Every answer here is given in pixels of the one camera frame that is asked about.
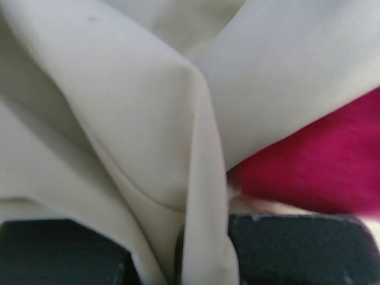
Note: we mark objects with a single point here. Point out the pink cloth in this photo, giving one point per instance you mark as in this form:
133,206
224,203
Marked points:
330,166

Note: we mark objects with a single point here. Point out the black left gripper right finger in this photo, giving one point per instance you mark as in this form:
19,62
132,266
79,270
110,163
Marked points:
304,249

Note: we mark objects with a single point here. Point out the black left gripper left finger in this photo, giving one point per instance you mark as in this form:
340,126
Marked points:
58,252

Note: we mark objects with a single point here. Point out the beige zip jacket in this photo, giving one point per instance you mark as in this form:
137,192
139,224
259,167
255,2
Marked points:
126,117

